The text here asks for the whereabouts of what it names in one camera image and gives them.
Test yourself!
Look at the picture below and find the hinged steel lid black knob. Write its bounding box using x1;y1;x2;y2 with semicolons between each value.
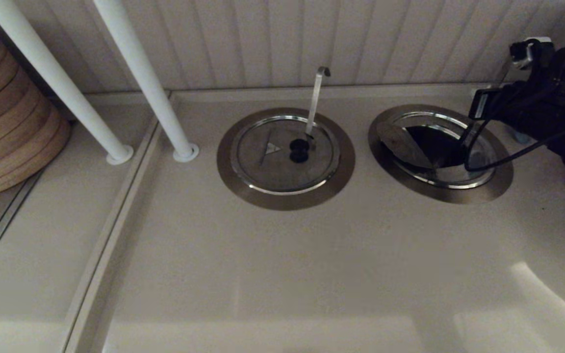
378;110;498;190

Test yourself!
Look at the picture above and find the blue plastic spoon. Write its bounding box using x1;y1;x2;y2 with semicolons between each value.
510;125;533;146

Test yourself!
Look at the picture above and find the round steel lid black knob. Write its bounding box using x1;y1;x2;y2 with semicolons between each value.
230;116;340;196

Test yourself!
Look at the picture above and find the dark soup well pot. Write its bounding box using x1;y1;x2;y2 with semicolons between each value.
404;124;470;168

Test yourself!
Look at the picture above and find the brushed steel well collar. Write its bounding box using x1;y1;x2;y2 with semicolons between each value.
217;108;356;211
367;104;514;204

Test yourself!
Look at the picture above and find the white round pole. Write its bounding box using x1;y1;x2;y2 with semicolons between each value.
94;0;195;157
0;0;128;160

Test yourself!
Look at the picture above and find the bamboo steamer stack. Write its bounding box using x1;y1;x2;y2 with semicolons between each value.
0;24;72;199

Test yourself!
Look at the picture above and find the small right wrist camera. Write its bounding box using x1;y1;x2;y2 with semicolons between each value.
509;37;556;70

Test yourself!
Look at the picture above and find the black cable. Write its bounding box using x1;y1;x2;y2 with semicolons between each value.
464;118;565;172

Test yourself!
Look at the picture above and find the hooked steel ladle handle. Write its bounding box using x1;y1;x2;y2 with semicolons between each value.
305;67;331;139

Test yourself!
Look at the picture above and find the white pole base ring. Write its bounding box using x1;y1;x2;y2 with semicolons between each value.
106;145;135;165
173;143;200;163

